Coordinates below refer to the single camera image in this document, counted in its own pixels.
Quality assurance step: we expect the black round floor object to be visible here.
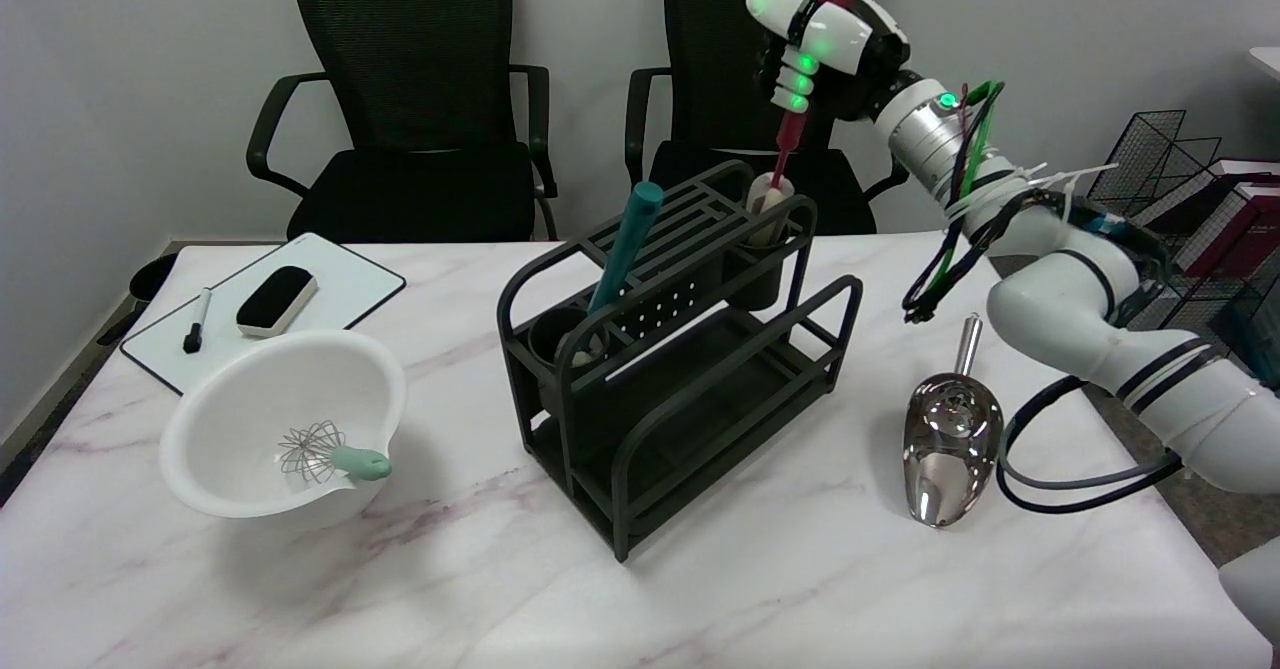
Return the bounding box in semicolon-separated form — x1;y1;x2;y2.
128;252;179;302

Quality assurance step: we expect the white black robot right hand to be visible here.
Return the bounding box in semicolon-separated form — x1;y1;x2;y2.
747;0;916;122

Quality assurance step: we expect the pink sponge bottle brush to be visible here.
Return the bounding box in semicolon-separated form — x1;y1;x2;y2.
748;0;853;247

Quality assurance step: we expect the small white whiteboard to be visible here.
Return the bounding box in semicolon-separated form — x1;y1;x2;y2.
120;233;408;396

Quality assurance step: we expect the dark grey two-tier rack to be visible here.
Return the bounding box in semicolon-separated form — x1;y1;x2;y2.
497;159;864;562

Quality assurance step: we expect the green robot cable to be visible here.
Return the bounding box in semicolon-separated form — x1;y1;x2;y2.
925;79;1006;295

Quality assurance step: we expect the wire whisk green handle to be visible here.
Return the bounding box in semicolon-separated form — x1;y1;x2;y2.
277;421;394;487

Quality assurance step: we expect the black mesh office chair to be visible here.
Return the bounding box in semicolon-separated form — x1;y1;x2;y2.
625;0;913;235
246;0;559;243

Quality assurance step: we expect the dark grey utensil cup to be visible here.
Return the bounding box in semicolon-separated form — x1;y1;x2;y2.
722;211;793;312
527;306;608;408

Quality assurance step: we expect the white plastic mixing bowl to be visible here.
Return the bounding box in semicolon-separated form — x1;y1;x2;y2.
159;329;409;530

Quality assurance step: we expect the maroon book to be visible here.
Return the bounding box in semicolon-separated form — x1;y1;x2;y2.
1175;181;1280;282

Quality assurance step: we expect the shiny metal scoop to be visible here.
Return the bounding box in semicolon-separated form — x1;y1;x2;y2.
902;314;1004;529

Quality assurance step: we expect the black whiteboard marker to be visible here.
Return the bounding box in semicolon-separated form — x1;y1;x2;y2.
183;287;214;355

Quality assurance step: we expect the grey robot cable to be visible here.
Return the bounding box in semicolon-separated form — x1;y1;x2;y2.
1003;394;1186;495

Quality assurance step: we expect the teal sponge bottle brush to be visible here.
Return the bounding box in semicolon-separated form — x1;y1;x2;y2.
572;182;665;365

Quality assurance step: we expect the black white board eraser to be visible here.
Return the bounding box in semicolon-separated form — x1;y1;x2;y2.
236;266;320;339

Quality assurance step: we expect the black wire mesh rack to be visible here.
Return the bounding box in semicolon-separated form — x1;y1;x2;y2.
1085;110;1280;360

